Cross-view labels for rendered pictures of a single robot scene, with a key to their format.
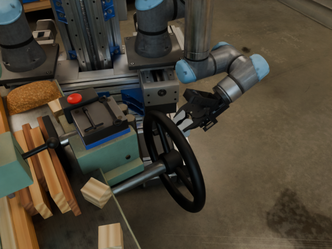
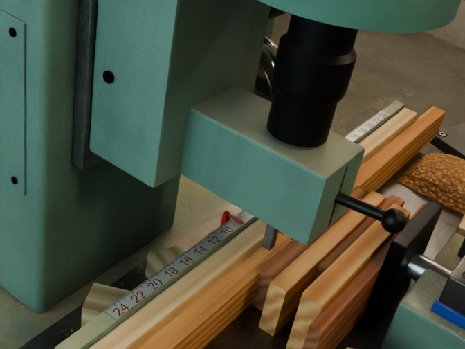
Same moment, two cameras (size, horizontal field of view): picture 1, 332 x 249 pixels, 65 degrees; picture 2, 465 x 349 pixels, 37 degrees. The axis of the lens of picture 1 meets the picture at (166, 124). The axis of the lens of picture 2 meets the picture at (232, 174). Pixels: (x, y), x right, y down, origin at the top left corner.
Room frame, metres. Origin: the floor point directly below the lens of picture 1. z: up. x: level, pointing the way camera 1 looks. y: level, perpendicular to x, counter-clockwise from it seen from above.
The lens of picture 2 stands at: (-0.06, -0.13, 1.35)
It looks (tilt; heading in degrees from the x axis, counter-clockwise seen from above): 34 degrees down; 60
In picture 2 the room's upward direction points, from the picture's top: 11 degrees clockwise
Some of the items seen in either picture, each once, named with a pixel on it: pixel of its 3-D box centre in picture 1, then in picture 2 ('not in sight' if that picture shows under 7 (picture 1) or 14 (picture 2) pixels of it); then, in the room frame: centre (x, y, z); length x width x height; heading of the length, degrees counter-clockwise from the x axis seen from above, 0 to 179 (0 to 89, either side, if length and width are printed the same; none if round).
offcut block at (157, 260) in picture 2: not in sight; (169, 270); (0.19, 0.40, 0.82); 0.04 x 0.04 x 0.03; 10
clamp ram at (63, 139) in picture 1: (70, 137); (432, 275); (0.37, 0.21, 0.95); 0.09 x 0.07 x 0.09; 31
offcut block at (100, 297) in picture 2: not in sight; (106, 314); (0.11, 0.35, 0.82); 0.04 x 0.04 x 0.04; 58
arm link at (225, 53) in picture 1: (224, 59); not in sight; (0.74, -0.19, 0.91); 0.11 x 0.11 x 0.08; 27
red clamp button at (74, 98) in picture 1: (74, 98); not in sight; (0.42, 0.19, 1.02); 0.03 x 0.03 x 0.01
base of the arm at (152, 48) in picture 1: (152, 36); not in sight; (0.96, 0.05, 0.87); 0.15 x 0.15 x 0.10
